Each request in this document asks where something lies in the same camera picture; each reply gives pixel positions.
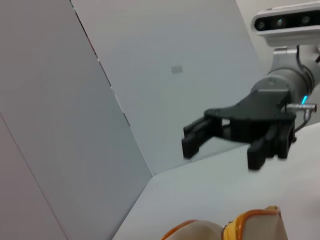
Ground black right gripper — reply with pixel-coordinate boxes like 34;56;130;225
181;91;297;171

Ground right gripper connector cable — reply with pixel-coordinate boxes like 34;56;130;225
285;101;318;132

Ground beige food bag orange trim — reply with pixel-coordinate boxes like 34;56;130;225
159;205;290;240

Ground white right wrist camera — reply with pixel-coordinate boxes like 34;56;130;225
251;6;320;48

